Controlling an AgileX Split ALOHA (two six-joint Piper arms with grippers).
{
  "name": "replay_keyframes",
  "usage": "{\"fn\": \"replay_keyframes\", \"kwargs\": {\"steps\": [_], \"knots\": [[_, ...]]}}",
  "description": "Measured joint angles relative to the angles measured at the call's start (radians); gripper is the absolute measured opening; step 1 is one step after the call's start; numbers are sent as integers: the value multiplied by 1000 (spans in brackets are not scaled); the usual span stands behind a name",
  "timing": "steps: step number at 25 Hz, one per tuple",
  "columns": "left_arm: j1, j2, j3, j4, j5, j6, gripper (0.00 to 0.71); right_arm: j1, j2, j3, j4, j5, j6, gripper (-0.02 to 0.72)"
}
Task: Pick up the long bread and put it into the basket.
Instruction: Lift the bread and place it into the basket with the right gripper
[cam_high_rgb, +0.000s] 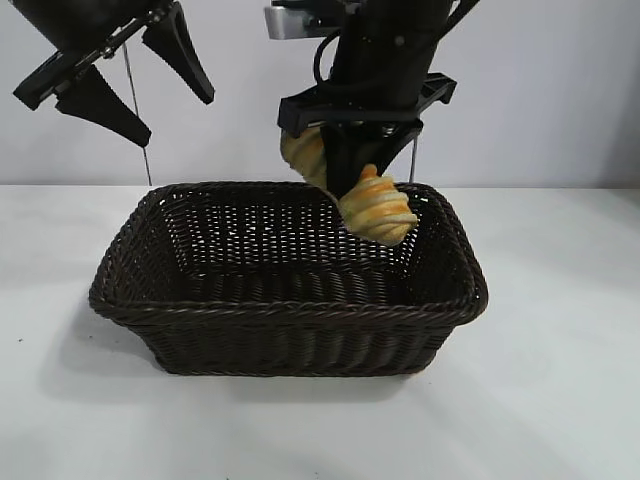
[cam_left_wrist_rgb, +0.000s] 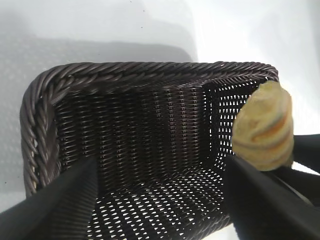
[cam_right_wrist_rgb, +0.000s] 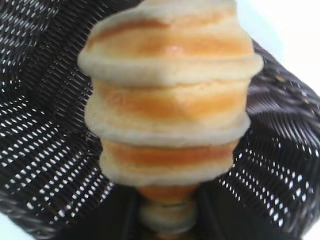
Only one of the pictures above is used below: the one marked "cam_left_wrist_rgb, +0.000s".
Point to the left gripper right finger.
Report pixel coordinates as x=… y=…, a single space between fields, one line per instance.
x=262 y=210

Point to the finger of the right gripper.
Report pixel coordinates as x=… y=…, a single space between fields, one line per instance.
x=308 y=152
x=305 y=187

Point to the dark brown wicker basket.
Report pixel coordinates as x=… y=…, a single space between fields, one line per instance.
x=140 y=125

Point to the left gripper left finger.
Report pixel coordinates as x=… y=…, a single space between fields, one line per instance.
x=50 y=207

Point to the long twisted bread loaf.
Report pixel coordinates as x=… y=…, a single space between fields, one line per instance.
x=265 y=130

